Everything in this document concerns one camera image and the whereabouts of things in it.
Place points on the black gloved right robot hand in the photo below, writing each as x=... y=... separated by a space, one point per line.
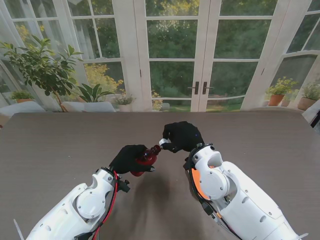
x=186 y=136

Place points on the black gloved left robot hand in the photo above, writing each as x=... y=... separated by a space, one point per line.
x=125 y=160

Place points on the white bottle cap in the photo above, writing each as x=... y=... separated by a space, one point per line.
x=164 y=142

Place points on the red transparent sample bottle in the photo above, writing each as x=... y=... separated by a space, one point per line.
x=148 y=157

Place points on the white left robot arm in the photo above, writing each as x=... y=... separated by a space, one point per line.
x=77 y=210

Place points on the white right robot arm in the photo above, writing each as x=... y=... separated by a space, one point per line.
x=237 y=195

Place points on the orange oval tray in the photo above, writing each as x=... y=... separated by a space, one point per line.
x=197 y=182

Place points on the steel kidney tray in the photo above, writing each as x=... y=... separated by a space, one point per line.
x=193 y=193

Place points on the flowering plant in white pot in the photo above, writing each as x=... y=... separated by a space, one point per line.
x=124 y=101

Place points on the white planter box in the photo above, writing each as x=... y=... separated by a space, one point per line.
x=87 y=106

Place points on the broad leaf green plant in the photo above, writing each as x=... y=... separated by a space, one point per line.
x=92 y=93

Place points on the yellow flowers in terracotta pot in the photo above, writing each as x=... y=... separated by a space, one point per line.
x=276 y=98

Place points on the small empty clay pot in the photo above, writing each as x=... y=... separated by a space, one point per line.
x=285 y=102

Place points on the pale grey sofa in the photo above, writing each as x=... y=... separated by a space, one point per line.
x=20 y=107

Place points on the small plant in terracotta pot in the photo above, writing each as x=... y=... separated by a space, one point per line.
x=21 y=96

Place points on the tall leafy green plant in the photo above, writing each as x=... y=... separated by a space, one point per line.
x=40 y=67

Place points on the plant in beige pot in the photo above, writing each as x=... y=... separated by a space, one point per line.
x=307 y=102

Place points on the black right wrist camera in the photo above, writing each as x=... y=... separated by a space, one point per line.
x=187 y=163

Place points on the white chair with dark frame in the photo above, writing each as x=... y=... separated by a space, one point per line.
x=312 y=112

